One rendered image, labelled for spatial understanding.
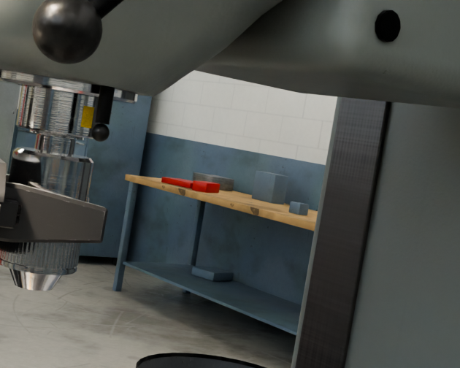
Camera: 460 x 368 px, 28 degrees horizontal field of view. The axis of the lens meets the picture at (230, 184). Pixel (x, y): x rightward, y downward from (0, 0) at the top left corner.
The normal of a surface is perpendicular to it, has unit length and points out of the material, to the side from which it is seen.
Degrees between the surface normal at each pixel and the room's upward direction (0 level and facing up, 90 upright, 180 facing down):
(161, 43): 123
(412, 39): 90
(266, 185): 90
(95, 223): 90
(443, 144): 90
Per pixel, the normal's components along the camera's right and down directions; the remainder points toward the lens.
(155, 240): -0.78, -0.10
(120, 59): 0.40, 0.68
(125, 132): 0.60, 0.14
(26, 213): 0.34, 0.11
